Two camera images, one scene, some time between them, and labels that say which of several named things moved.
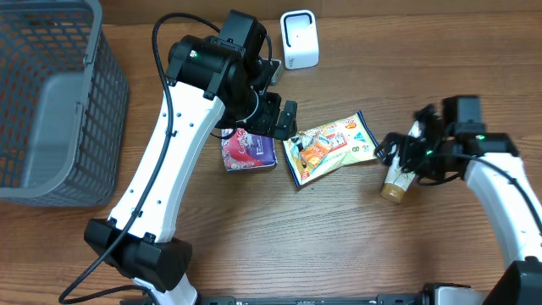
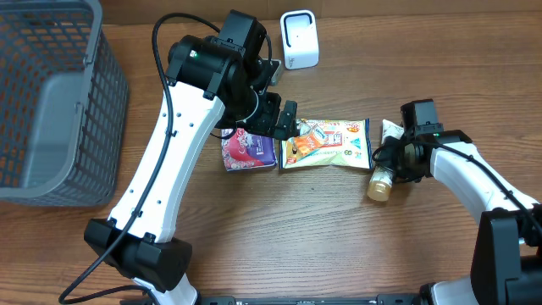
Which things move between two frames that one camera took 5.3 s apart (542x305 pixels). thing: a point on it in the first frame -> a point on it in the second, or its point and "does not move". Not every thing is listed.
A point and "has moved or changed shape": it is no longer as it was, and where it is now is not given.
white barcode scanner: (300, 39) does not move
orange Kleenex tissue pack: (315, 150) -> (310, 137)
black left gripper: (267, 121) does not move
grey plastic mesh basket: (64, 109) does not move
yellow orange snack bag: (351, 144) has moved or changed shape
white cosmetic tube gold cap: (399, 184) has moved or changed shape
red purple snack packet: (244, 151) does not move
